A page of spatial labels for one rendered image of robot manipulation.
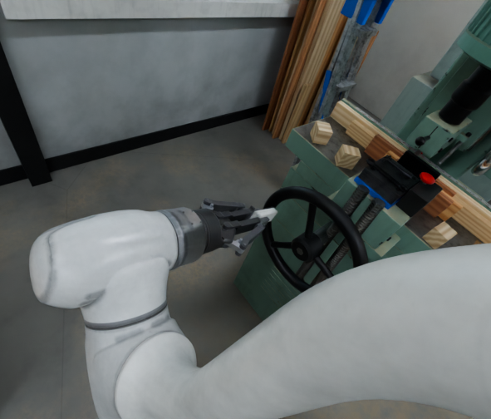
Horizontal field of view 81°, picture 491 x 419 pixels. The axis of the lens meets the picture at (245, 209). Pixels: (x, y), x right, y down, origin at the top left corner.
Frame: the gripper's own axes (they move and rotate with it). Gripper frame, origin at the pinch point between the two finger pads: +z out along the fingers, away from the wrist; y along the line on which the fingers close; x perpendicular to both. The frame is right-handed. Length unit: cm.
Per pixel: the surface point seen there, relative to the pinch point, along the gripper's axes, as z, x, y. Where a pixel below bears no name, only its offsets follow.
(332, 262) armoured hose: 14.6, 3.2, -15.6
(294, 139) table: 21.9, -10.7, 15.1
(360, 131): 34.9, -20.8, 5.9
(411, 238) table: 22.3, -11.3, -23.0
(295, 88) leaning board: 139, -5, 96
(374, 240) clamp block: 13.3, -8.2, -18.4
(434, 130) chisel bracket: 27.2, -30.9, -9.6
